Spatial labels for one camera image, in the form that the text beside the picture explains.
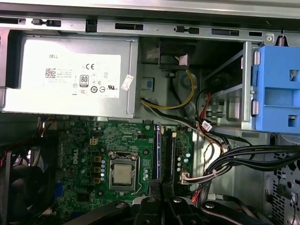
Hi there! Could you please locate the metal drive cage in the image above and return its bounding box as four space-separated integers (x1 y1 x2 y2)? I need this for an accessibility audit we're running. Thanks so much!
203 40 300 139

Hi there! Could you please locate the silver CPU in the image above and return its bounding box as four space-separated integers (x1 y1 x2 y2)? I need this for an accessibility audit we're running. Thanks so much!
112 164 133 185

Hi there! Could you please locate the blue drive bay bracket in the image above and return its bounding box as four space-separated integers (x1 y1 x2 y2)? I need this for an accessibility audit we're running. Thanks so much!
251 45 300 133

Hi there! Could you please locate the white wire connector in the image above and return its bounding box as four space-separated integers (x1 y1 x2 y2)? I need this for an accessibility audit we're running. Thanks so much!
179 172 191 185

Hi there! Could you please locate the blue RAM stick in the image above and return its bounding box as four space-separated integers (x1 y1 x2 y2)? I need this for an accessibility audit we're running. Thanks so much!
155 122 163 181

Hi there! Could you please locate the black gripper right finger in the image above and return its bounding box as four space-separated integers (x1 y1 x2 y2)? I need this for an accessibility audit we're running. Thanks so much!
162 180 274 225

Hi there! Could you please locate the black plastic cable holder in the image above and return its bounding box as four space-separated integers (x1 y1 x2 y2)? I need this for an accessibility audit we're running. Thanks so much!
157 39 198 70

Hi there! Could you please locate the black open PC case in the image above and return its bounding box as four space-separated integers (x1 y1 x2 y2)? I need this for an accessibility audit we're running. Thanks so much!
0 0 300 225

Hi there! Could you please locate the yellow wire bundle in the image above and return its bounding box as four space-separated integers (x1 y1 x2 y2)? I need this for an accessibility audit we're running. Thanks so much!
140 68 195 110

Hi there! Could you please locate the orange data wire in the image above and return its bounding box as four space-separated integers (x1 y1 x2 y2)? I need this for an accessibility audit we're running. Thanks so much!
190 185 207 205

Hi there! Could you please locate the black cable bundle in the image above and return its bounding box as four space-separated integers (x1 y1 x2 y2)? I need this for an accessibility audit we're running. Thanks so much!
201 144 300 182

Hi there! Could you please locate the black case fan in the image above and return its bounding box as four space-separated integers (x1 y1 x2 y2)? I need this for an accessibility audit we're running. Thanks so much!
0 142 59 225

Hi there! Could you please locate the CPU socket with lever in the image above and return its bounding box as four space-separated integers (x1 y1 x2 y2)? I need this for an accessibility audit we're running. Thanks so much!
107 150 142 195

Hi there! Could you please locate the silver power supply unit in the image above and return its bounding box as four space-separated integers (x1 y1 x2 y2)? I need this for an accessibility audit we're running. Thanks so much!
0 32 140 119

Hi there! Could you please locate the green motherboard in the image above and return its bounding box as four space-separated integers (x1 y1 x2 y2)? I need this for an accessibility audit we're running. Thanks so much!
55 118 194 221

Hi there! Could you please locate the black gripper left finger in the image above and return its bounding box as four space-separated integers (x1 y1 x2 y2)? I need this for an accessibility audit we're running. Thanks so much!
67 179 163 225

